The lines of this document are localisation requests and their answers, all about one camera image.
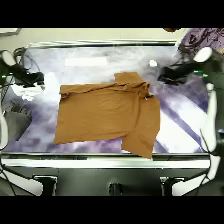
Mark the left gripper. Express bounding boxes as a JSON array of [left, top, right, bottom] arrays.
[[19, 71, 46, 88]]

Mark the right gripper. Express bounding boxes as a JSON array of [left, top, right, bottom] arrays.
[[156, 65, 188, 86]]

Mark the brown T-shirt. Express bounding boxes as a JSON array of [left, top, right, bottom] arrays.
[[53, 71, 162, 160]]

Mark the black cable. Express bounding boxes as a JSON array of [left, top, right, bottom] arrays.
[[13, 46, 38, 72]]

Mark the white garment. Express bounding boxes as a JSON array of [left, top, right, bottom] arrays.
[[11, 83, 45, 102]]

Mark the grey garment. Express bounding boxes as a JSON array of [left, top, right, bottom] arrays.
[[1, 101, 34, 142]]

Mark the silver frame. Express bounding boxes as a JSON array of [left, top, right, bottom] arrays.
[[0, 152, 224, 197]]

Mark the purple garment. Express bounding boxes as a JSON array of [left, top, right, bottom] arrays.
[[178, 28, 224, 58]]

